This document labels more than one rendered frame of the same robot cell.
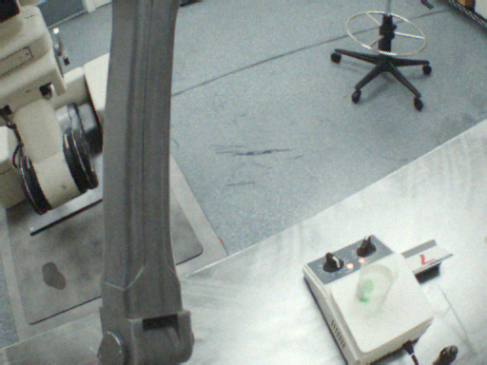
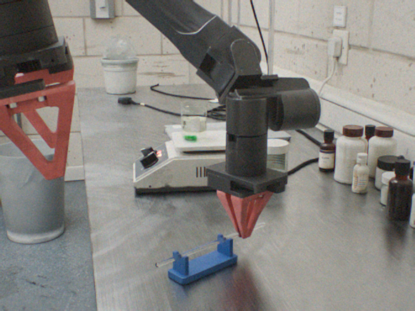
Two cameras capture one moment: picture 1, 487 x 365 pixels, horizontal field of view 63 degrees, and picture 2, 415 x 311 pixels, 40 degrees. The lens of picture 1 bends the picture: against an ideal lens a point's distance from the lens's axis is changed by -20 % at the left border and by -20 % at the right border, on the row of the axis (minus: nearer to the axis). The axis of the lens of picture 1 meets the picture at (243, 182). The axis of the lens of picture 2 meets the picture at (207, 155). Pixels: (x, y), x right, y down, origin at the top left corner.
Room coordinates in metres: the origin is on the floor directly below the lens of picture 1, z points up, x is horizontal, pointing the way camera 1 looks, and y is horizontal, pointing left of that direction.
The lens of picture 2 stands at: (0.10, 0.90, 1.11)
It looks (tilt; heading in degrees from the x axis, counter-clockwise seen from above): 16 degrees down; 276
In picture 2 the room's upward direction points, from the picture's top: straight up
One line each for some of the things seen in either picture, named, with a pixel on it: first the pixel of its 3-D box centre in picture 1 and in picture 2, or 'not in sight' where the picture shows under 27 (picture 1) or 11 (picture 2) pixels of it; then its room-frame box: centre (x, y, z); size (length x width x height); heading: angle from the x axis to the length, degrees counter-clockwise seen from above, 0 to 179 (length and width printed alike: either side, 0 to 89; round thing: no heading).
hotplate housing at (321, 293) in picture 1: (370, 300); (190, 162); (0.25, -0.15, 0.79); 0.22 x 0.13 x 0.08; 13
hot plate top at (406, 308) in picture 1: (382, 302); (203, 140); (0.22, -0.16, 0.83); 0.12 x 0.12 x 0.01; 13
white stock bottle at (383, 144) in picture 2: not in sight; (381, 152); (-0.13, -0.23, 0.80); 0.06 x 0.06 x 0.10
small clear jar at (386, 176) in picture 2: not in sight; (394, 189); (-0.12, -0.07, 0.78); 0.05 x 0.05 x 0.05
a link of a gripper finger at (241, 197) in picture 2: not in sight; (239, 204); (0.14, 0.15, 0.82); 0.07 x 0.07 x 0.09; 48
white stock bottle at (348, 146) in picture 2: not in sight; (351, 153); (-0.06, -0.20, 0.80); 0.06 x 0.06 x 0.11
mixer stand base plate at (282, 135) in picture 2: not in sight; (225, 132); (0.21, -0.55, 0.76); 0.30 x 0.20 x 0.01; 19
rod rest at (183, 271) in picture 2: not in sight; (203, 257); (0.18, 0.21, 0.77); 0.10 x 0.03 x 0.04; 49
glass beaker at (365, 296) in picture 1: (377, 279); (192, 120); (0.24, -0.15, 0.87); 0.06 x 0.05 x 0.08; 132
